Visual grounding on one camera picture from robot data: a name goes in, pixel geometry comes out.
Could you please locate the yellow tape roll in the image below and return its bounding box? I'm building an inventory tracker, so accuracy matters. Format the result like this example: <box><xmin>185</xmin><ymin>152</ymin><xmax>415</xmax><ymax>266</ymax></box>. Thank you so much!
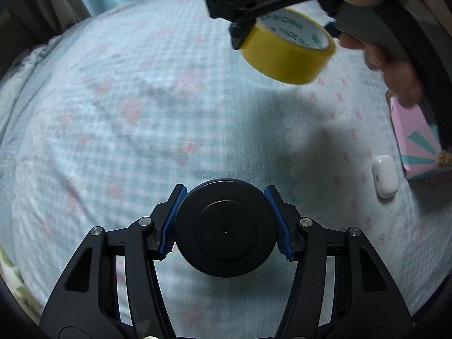
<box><xmin>240</xmin><ymin>8</ymin><xmax>336</xmax><ymax>85</ymax></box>

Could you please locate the white earbuds case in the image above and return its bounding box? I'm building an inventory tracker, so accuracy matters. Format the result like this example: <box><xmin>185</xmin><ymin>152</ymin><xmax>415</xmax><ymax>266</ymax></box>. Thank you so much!
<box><xmin>371</xmin><ymin>155</ymin><xmax>399</xmax><ymax>199</ymax></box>

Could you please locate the small black round jar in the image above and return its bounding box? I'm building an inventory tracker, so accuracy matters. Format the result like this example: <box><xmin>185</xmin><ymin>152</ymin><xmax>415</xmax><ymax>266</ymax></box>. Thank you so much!
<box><xmin>175</xmin><ymin>179</ymin><xmax>277</xmax><ymax>278</ymax></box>

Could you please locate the pink cardboard box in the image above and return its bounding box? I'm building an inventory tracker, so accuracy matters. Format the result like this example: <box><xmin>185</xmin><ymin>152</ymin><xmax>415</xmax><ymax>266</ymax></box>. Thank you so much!
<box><xmin>385</xmin><ymin>90</ymin><xmax>451</xmax><ymax>181</ymax></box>

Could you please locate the patterned bed sheet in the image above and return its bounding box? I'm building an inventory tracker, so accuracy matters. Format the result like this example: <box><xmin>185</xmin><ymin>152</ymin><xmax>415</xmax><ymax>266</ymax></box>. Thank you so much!
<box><xmin>1</xmin><ymin>0</ymin><xmax>451</xmax><ymax>338</ymax></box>

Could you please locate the grey left curtain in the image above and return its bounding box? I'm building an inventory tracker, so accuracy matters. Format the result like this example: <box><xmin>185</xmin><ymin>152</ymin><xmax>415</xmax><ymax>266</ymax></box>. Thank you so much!
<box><xmin>1</xmin><ymin>0</ymin><xmax>90</xmax><ymax>75</ymax></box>

